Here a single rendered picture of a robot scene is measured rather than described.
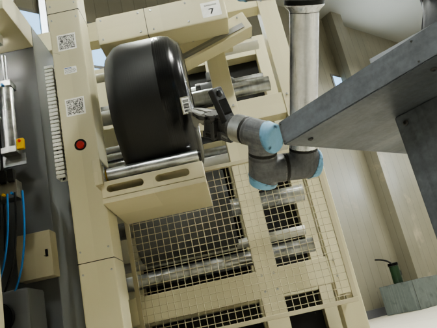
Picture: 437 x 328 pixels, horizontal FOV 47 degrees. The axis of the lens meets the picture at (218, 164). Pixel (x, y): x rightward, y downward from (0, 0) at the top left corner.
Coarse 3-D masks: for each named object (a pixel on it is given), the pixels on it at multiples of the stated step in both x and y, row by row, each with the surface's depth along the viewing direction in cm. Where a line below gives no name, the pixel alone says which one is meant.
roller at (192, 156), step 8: (184, 152) 178; (192, 152) 177; (152, 160) 177; (160, 160) 177; (168, 160) 177; (176, 160) 177; (184, 160) 177; (192, 160) 177; (200, 160) 178; (112, 168) 178; (120, 168) 177; (128, 168) 177; (136, 168) 176; (144, 168) 177; (152, 168) 177; (160, 168) 177; (112, 176) 177; (120, 176) 177
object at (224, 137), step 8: (208, 112) 168; (216, 112) 168; (208, 120) 165; (216, 120) 164; (208, 128) 168; (216, 128) 166; (224, 128) 161; (208, 136) 169; (216, 136) 167; (224, 136) 165
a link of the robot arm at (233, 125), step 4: (232, 116) 159; (236, 116) 159; (240, 116) 158; (244, 116) 158; (232, 120) 158; (236, 120) 157; (240, 120) 157; (228, 124) 159; (232, 124) 158; (236, 124) 157; (228, 128) 158; (232, 128) 157; (236, 128) 156; (228, 132) 159; (232, 132) 158; (236, 132) 156; (228, 136) 160; (232, 136) 158; (236, 136) 157; (232, 140) 161; (236, 140) 159
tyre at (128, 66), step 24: (120, 48) 185; (144, 48) 181; (168, 48) 181; (120, 72) 175; (144, 72) 174; (168, 72) 174; (120, 96) 173; (144, 96) 172; (168, 96) 172; (120, 120) 173; (144, 120) 173; (168, 120) 173; (120, 144) 178; (144, 144) 176; (168, 144) 177; (192, 144) 181
